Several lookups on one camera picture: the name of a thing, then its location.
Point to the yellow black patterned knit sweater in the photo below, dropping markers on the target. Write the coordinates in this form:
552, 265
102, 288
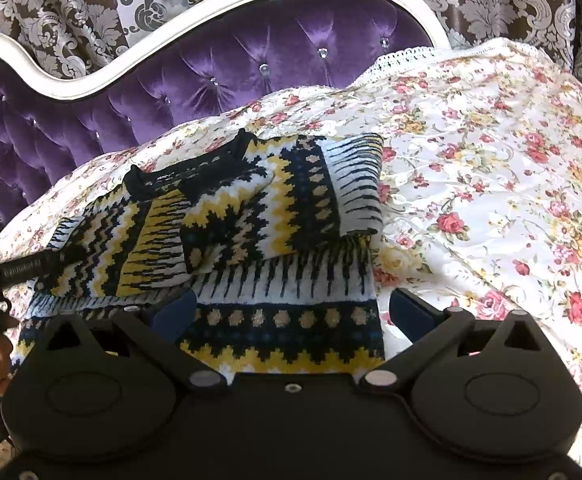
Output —
281, 230

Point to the purple tufted sofa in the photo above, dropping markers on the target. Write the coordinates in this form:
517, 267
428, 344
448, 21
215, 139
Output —
121, 95

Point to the floral bedspread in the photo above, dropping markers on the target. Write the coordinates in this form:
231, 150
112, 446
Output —
496, 170

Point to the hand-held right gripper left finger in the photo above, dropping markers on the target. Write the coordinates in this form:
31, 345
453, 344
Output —
177, 316

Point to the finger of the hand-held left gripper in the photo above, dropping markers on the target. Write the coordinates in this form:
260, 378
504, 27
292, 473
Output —
36, 266

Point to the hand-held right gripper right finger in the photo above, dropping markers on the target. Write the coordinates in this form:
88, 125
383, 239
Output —
412, 311

